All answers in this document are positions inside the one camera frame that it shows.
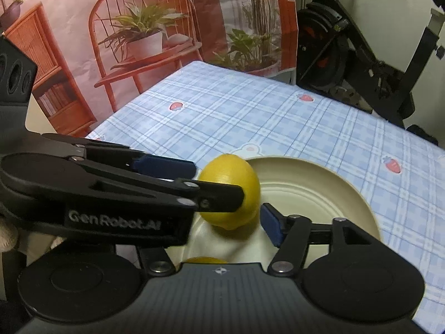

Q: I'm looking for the cream round plate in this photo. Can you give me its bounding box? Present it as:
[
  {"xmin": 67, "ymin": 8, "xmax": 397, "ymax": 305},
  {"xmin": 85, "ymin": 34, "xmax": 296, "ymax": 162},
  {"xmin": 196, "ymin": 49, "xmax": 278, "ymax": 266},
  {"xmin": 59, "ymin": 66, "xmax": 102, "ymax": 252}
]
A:
[{"xmin": 167, "ymin": 156, "xmax": 380, "ymax": 272}]

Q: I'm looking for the blue checked tablecloth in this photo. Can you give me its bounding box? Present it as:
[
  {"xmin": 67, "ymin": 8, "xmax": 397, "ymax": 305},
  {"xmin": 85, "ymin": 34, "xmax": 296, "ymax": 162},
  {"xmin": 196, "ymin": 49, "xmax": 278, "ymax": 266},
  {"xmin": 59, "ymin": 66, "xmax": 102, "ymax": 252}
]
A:
[{"xmin": 85, "ymin": 61, "xmax": 445, "ymax": 321}]

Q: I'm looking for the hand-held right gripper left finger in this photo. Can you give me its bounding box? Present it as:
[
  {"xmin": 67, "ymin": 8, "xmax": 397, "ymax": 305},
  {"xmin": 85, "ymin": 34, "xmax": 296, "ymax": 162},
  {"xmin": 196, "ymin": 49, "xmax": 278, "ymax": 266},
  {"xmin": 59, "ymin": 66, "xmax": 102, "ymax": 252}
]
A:
[{"xmin": 137, "ymin": 245, "xmax": 176, "ymax": 275}]

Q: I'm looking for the printed pink wall backdrop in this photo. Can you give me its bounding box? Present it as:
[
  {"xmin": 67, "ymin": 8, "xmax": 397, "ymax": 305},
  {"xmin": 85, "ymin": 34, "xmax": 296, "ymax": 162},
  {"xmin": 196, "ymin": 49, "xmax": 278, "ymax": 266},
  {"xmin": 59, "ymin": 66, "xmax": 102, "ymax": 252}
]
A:
[{"xmin": 0, "ymin": 0, "xmax": 300, "ymax": 136}]

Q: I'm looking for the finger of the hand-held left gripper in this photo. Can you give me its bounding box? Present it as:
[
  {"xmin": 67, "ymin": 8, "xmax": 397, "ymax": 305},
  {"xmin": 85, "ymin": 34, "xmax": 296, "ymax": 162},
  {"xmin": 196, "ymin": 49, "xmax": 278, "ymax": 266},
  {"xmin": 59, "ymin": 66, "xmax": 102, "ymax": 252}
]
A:
[
  {"xmin": 70, "ymin": 162, "xmax": 244, "ymax": 213},
  {"xmin": 42, "ymin": 133, "xmax": 197, "ymax": 179}
]

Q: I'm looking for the black exercise bike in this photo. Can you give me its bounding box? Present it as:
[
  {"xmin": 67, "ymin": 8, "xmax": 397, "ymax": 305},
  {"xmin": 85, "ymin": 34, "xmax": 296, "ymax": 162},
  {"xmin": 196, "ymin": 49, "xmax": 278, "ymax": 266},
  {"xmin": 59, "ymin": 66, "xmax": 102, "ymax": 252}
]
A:
[{"xmin": 295, "ymin": 0, "xmax": 445, "ymax": 145}]

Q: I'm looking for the person's left hand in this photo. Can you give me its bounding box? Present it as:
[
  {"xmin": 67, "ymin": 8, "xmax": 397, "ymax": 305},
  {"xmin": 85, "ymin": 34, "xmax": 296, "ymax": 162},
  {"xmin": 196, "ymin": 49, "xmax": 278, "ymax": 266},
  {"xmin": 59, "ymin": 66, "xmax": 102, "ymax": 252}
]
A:
[{"xmin": 0, "ymin": 214, "xmax": 19, "ymax": 253}]

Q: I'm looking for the yellow lemon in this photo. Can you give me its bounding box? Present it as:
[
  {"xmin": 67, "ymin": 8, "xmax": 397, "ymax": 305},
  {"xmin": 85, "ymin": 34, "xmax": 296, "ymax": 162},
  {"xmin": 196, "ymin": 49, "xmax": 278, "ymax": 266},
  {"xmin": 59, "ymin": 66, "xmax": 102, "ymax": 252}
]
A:
[
  {"xmin": 200, "ymin": 154, "xmax": 261, "ymax": 230},
  {"xmin": 184, "ymin": 256, "xmax": 228, "ymax": 265}
]

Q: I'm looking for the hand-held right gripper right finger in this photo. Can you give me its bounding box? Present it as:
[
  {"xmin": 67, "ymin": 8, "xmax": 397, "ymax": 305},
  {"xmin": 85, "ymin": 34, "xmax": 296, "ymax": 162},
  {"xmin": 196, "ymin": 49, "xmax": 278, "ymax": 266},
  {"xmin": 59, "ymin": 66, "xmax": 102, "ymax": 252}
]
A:
[{"xmin": 260, "ymin": 202, "xmax": 385, "ymax": 276}]

